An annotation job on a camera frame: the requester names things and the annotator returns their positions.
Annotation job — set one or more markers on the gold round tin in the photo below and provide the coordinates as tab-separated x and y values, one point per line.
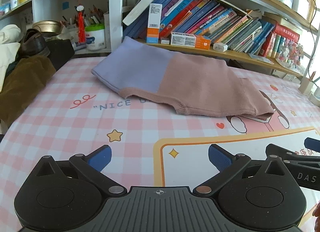
47	26

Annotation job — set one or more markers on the flat orange white box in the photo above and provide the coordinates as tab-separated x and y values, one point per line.
185	38

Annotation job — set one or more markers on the beige pen holder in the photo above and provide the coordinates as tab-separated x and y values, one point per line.
306	85

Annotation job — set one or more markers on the white wooden bookshelf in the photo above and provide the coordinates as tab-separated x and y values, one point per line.
116	9

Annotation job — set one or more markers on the red tassel ornament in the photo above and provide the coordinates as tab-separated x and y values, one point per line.
81	21

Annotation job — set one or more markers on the purple and pink sweater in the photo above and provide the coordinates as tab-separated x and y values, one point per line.
195	81

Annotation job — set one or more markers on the white tub green lid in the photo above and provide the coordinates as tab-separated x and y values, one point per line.
95	38

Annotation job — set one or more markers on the pink checked tablecloth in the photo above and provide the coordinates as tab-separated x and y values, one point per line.
75	126

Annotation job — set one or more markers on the person's right hand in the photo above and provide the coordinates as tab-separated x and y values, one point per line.
318	213

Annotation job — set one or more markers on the thick white book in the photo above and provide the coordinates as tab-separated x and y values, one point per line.
142	5

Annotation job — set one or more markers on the white round socket hub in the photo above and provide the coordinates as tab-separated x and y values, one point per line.
315	96

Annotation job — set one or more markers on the white rounded box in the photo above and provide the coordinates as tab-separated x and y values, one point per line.
220	47

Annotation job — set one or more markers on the black box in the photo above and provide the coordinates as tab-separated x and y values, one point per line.
61	51

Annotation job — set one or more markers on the tiny white box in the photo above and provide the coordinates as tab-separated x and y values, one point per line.
165	40

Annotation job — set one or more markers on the acrylic figure charms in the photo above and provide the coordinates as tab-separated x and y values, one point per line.
290	53

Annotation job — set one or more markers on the brown leather shoe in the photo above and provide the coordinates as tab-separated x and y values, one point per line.
33	44

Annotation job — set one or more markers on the brown cloth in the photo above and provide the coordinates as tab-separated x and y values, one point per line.
25	84

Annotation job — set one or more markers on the red book set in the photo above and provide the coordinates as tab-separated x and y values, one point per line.
282	34

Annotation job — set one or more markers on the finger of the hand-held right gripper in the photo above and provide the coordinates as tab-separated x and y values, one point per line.
272	148
312	144

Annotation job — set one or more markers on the tall orange blue white box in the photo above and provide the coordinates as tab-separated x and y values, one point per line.
153	21

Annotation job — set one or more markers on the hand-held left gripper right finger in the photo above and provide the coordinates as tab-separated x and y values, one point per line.
221	158

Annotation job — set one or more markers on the cream jacket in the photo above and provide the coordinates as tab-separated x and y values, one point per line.
8	46

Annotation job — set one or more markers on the bunch of pens and pencils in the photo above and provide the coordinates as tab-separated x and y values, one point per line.
92	18

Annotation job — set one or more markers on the row of colourful books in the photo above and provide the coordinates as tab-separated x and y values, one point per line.
190	14

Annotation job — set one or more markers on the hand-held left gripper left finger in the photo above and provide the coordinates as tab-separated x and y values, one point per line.
98	158

